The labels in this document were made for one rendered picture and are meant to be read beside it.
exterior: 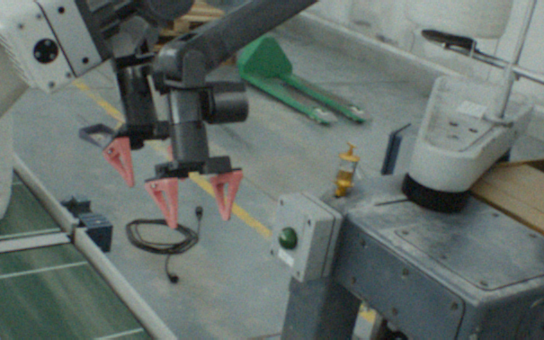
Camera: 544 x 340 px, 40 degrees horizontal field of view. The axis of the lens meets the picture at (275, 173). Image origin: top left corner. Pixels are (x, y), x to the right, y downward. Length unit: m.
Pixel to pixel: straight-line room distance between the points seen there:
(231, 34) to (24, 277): 1.56
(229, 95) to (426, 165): 0.35
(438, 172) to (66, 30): 0.53
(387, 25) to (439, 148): 7.15
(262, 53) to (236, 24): 5.47
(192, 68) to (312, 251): 0.35
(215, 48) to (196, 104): 0.09
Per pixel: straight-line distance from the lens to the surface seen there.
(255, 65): 6.59
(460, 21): 1.17
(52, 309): 2.39
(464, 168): 0.99
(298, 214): 0.93
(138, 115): 1.27
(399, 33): 7.99
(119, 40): 1.33
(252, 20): 1.18
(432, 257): 0.87
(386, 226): 0.92
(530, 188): 1.20
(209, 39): 1.14
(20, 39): 1.04
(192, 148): 1.13
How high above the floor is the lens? 1.70
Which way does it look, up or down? 21 degrees down
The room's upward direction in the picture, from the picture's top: 11 degrees clockwise
